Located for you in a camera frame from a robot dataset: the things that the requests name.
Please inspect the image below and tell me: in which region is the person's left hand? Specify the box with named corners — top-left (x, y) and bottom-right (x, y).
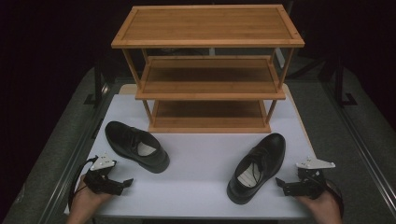
top-left (65, 174), bottom-right (114, 224)

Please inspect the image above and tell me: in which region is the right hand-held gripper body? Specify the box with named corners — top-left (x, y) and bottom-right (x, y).
top-left (292, 156), bottom-right (336, 201)

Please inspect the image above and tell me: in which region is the wooden three-tier shoe rack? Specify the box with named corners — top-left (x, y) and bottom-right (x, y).
top-left (110, 4), bottom-right (305, 134)

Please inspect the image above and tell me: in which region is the black metal stand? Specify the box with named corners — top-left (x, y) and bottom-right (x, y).
top-left (83, 57), bottom-right (106, 109)
top-left (333, 57), bottom-right (359, 107)

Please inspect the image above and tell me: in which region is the black leather shoe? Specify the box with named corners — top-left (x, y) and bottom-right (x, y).
top-left (226, 133), bottom-right (287, 205)
top-left (104, 120), bottom-right (171, 175)

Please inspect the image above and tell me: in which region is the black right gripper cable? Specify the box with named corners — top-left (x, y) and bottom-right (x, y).
top-left (326, 182), bottom-right (346, 218)

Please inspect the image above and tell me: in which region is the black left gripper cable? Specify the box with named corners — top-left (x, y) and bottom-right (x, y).
top-left (67, 156), bottom-right (99, 213)

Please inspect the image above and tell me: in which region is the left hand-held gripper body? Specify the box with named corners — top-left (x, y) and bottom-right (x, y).
top-left (82, 151), bottom-right (125, 196)

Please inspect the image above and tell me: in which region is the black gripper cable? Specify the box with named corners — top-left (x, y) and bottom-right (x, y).
top-left (67, 156), bottom-right (99, 213)
top-left (326, 182), bottom-right (346, 218)

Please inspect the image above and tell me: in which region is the person's right hand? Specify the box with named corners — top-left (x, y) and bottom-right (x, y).
top-left (295, 182), bottom-right (344, 224)

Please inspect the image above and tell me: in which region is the metal frame rail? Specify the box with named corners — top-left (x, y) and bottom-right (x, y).
top-left (37, 83), bottom-right (113, 224)
top-left (321, 81), bottom-right (396, 216)

